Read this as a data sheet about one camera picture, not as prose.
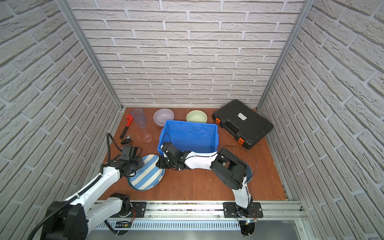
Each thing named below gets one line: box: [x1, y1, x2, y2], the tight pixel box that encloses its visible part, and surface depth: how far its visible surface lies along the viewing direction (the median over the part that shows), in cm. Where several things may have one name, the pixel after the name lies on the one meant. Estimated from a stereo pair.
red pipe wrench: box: [119, 114, 134, 139], surface depth 111 cm
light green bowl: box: [186, 110, 208, 124], surface depth 110 cm
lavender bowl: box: [153, 108, 175, 127], surface depth 112 cm
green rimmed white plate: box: [127, 177, 154, 192], surface depth 79 cm
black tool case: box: [212, 99, 274, 150], surface depth 105 cm
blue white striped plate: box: [127, 154, 166, 191], surface depth 81 cm
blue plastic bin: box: [157, 120, 219, 156], surface depth 104 cm
